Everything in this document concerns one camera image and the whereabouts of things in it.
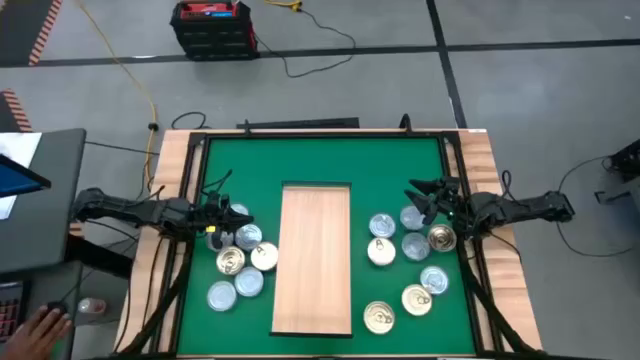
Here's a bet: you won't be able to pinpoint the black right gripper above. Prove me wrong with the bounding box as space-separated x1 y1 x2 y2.
403 175 471 234

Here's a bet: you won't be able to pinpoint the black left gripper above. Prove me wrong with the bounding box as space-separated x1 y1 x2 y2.
188 192 255 239

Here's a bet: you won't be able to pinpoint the wooden shelf board black edges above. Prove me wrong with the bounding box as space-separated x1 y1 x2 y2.
270 181 354 339

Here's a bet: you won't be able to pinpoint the green table mat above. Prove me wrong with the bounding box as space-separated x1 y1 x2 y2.
177 135 476 357

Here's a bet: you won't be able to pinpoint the black slotted floor strip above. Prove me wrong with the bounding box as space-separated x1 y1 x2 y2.
236 117 361 130

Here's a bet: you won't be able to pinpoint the clear bottle red cap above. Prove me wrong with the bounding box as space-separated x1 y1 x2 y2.
77 297 108 316

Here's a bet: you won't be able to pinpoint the dark grey desk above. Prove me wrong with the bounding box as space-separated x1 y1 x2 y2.
0 127 88 275

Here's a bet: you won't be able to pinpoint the red and black power box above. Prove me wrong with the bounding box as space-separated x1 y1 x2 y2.
169 0 260 62

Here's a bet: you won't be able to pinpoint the grey side table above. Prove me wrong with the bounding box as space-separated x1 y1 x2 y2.
0 259 84 360

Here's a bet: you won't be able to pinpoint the black equipment box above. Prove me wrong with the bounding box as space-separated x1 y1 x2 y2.
607 138 640 184

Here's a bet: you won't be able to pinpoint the blue-screen monitor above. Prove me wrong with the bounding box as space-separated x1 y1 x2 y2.
0 153 52 199

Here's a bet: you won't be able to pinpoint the white paper sheet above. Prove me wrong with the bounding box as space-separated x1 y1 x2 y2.
0 131 44 221

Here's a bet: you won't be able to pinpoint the person's hand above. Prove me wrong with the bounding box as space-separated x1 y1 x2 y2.
0 305 74 360

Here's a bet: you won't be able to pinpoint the backlit keyboard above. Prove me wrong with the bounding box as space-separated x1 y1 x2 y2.
0 279 26 346

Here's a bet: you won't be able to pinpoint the black mat orange striped edge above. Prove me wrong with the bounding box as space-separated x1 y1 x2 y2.
0 88 34 134
0 0 64 67

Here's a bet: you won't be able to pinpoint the long yellow floor cable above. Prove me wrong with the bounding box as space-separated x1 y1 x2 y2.
74 0 159 194

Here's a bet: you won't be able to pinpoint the black looped cable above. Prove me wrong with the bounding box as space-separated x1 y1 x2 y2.
170 110 209 131

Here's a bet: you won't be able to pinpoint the black metal table frame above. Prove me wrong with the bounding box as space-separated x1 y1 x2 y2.
113 127 546 360

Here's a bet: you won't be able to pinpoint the thin black curved cable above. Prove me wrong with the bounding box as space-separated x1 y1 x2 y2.
553 155 621 259

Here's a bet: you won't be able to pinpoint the black floor cable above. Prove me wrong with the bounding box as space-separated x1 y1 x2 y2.
254 7 357 79

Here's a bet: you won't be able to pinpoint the yellow cable plug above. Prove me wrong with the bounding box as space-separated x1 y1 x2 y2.
264 0 304 12

